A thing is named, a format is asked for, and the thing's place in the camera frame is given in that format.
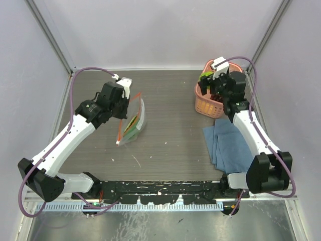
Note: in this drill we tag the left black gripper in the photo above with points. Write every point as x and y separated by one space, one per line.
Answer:
123 114

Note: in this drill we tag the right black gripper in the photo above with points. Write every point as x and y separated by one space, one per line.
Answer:
206 81

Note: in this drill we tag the green custard apple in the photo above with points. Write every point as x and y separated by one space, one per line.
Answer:
205 74

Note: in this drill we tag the clear red zip top bag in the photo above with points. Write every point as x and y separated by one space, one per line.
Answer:
136 106

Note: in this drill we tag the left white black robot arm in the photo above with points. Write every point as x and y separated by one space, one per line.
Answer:
42 172

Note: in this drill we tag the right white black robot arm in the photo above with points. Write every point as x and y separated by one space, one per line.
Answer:
270 170

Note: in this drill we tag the dark purple grape bunch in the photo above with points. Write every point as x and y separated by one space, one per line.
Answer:
216 97

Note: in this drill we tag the pink plastic basket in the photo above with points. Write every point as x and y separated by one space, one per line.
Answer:
203 103

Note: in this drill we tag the blue folded cloth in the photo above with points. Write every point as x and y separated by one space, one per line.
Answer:
228 150

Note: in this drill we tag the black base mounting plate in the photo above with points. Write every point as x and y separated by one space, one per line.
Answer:
163 192

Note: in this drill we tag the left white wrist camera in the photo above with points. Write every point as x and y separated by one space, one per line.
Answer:
125 83

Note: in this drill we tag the right aluminium frame post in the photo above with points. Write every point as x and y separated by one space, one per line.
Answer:
277 17

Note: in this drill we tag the aluminium frame post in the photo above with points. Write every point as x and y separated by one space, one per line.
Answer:
49 35
277 17

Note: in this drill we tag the left aluminium frame post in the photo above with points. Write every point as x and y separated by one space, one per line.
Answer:
49 35

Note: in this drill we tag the slotted cable duct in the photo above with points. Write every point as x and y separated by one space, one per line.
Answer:
179 206

